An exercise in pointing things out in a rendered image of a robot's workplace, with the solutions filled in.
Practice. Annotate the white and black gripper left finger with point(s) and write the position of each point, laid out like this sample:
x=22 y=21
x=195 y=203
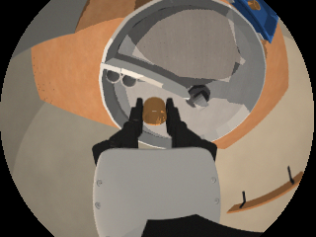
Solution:
x=127 y=137

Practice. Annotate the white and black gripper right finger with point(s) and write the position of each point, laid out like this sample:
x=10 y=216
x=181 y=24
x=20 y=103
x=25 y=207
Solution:
x=179 y=131

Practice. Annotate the grey metal bushing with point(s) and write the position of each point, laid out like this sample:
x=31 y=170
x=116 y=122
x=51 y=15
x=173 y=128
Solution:
x=200 y=102
x=127 y=83
x=111 y=77

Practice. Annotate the bronze bushing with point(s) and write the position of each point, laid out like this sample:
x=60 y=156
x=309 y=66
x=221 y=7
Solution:
x=154 y=111
x=254 y=5

